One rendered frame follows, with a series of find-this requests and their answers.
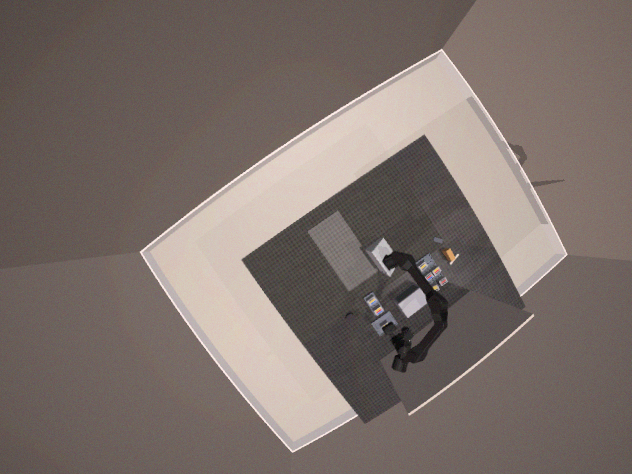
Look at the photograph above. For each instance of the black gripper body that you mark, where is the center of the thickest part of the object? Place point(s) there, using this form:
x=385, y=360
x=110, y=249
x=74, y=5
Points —
x=389, y=328

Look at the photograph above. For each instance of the grey flat panel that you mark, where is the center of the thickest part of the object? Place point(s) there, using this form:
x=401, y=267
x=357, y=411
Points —
x=477, y=325

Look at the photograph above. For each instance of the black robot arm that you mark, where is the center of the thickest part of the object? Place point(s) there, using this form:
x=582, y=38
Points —
x=437, y=303

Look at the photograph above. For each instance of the tan rectangular block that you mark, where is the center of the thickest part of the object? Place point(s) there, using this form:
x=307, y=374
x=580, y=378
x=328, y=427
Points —
x=448, y=254

